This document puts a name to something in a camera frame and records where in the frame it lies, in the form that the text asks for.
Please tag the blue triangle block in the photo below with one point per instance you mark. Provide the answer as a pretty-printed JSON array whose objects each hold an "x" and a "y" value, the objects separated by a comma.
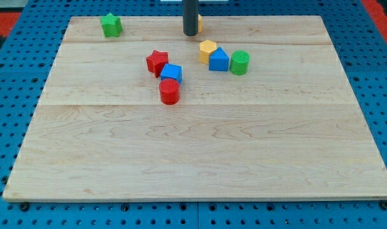
[{"x": 219, "y": 60}]

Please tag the yellow heart block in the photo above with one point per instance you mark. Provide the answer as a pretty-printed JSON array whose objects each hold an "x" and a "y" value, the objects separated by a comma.
[{"x": 200, "y": 23}]

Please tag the red cylinder block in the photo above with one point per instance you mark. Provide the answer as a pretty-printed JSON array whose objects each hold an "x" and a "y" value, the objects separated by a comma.
[{"x": 169, "y": 91}]

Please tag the blue cube block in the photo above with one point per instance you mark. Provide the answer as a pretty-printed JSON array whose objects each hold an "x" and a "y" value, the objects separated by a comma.
[{"x": 173, "y": 72}]

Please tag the red star block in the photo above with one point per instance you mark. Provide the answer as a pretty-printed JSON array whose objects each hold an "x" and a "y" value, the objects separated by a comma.
[{"x": 156, "y": 62}]

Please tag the yellow hexagon block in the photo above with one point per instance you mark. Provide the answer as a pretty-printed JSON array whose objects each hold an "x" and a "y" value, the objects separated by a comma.
[{"x": 206, "y": 49}]

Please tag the green cylinder block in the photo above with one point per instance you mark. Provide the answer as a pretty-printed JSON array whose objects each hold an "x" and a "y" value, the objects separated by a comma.
[{"x": 239, "y": 62}]

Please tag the light wooden board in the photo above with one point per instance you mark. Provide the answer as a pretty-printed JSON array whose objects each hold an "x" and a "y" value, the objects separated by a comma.
[{"x": 290, "y": 129}]

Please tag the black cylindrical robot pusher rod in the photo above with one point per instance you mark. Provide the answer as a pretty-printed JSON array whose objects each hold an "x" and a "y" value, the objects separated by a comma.
[{"x": 190, "y": 17}]

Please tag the green star block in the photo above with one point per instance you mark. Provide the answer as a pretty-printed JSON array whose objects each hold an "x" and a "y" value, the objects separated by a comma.
[{"x": 111, "y": 25}]

